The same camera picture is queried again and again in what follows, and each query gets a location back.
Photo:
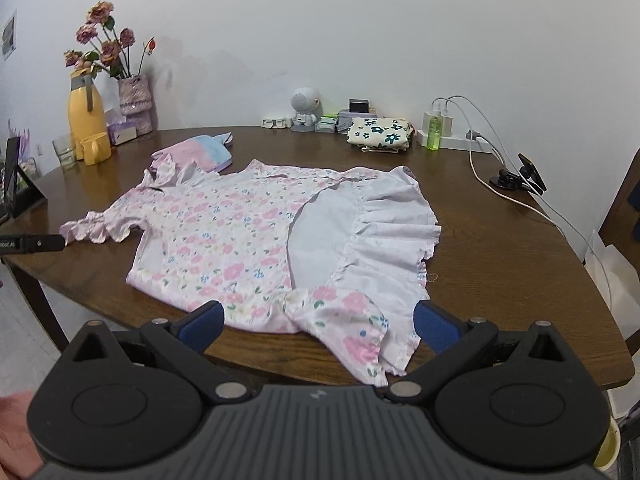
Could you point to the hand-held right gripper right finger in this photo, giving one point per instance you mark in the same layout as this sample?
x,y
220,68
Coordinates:
x,y
435,330

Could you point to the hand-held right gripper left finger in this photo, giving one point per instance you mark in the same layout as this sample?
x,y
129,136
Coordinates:
x,y
202,327

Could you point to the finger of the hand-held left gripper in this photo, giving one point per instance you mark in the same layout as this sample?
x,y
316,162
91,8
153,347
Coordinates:
x,y
47,242

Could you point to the pink floral dress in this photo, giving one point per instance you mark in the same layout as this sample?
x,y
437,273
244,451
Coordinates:
x,y
225,240

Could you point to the clear glass cup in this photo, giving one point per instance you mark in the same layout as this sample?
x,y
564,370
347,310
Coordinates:
x,y
64,152

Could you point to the yellow cup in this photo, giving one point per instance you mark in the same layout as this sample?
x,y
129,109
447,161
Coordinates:
x,y
97,150

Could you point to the purple decoration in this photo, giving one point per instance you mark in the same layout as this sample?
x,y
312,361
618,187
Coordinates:
x,y
20,135

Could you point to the purple tissue box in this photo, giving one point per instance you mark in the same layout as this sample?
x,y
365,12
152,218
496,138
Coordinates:
x,y
122,135

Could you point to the yellow thermos jug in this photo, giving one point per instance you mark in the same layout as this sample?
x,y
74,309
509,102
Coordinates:
x,y
87,115

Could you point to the purple knitted vase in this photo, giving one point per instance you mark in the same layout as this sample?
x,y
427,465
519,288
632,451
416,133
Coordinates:
x,y
135,97

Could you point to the pink blue purple garment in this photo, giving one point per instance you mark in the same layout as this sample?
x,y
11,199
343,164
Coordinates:
x,y
200,152

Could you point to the white power strip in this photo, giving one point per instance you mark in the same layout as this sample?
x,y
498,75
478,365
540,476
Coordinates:
x,y
465,144

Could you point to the person's pink clothing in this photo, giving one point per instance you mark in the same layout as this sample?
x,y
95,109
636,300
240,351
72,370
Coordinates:
x,y
17,435

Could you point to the green spray bottle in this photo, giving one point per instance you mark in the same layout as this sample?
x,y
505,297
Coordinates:
x,y
434,135

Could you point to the dried pink flower bouquet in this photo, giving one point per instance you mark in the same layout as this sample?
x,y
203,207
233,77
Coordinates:
x,y
110,50

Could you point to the cream floral folded cloth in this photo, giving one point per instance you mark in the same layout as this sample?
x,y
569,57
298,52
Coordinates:
x,y
380,132

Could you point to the white charger block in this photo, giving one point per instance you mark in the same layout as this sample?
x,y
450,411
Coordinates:
x,y
448,122

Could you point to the cream round bin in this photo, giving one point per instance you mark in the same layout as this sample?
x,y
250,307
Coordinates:
x,y
609,445

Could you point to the wooden chair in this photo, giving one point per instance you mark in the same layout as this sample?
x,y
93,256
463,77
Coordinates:
x,y
625,220

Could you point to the green white small box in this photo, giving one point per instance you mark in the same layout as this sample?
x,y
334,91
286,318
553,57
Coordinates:
x,y
326,128
330,119

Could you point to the black power adapter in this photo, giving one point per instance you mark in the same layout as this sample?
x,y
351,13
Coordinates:
x,y
358,106

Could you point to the white robot speaker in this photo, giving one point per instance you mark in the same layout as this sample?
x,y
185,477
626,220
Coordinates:
x,y
304,100

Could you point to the black picture frame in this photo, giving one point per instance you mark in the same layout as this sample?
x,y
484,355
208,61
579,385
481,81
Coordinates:
x,y
12,175

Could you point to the grey wall panel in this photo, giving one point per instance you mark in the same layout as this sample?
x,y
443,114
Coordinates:
x,y
9,35

